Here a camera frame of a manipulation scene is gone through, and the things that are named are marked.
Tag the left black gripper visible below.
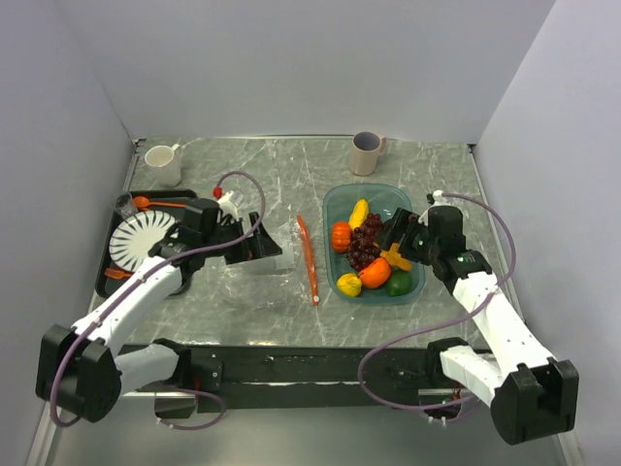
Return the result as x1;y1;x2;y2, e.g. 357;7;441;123
203;212;281;265

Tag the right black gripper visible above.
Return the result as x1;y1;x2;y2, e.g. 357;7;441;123
375;207;441;266

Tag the clear zip top bag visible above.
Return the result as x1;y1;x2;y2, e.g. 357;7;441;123
212;215;321;312

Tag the purple grape bunch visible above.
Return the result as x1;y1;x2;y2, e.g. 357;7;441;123
346;214;383;272

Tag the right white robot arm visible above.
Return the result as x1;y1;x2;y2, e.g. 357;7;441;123
377;205;579;445

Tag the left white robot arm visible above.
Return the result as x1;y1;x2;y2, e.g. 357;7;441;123
35;198;282;427

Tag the orange ginger root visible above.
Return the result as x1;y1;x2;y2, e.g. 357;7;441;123
380;243;412;272

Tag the teal plastic tray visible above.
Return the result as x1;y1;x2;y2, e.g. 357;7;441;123
323;183;425;306

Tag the yellow squash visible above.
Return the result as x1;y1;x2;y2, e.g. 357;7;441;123
348;199;370;230

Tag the orange tangerine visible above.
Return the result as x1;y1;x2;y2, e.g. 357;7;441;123
358;257;392;289

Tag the green lime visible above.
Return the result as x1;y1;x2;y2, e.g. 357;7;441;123
384;269;414;297

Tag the small orange pumpkin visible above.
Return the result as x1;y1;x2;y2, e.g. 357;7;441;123
331;220;351;253

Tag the yellow lemon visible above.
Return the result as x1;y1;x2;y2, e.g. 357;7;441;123
336;273;363;297

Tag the beige mug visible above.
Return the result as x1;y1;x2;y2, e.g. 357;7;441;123
349;131;387;177

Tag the black tray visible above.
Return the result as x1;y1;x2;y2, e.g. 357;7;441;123
95;188;198;298

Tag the white cup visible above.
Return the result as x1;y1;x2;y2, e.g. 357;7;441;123
145;144;181;187

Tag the orange plastic spoon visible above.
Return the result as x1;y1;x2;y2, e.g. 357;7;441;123
133;196;186;210

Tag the striped white plate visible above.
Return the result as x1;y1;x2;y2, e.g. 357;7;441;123
109;211;177;273

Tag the clear plastic glass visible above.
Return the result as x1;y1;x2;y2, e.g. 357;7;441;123
114;192;138;219

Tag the orange plastic fork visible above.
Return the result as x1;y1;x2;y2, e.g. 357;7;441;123
104;268;132;280

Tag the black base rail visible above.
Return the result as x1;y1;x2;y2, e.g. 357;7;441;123
146;345;458;410

